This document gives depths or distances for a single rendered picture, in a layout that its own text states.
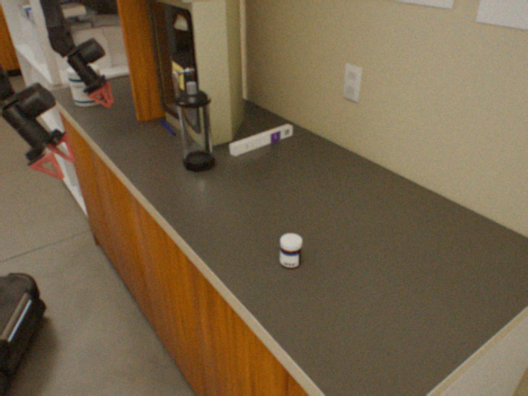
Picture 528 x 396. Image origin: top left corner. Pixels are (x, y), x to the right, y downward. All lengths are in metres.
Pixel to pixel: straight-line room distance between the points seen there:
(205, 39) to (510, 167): 0.94
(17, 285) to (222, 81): 1.34
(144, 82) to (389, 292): 1.22
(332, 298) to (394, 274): 0.16
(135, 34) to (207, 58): 0.38
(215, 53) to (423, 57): 0.63
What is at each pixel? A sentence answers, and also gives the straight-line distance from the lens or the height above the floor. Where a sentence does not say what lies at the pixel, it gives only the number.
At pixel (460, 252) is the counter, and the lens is 1.12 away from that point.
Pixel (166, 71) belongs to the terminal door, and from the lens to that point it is 1.63.
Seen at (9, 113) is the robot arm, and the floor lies 1.21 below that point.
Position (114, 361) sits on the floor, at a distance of 2.10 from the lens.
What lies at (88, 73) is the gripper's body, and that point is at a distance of 1.68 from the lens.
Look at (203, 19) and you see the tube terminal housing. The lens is 1.41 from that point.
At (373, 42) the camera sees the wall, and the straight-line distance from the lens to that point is 1.41.
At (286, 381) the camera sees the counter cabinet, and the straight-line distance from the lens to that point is 0.96.
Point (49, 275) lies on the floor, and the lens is 2.64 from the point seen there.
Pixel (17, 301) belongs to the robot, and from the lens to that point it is 2.17.
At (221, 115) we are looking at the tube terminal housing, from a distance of 1.51.
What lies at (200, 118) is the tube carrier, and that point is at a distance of 1.30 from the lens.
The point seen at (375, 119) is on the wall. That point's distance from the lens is 1.45.
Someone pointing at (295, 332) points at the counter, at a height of 0.94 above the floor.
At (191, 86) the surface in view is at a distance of 1.30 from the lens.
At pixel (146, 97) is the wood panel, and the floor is 1.03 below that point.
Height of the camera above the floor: 1.59
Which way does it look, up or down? 32 degrees down
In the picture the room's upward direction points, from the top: straight up
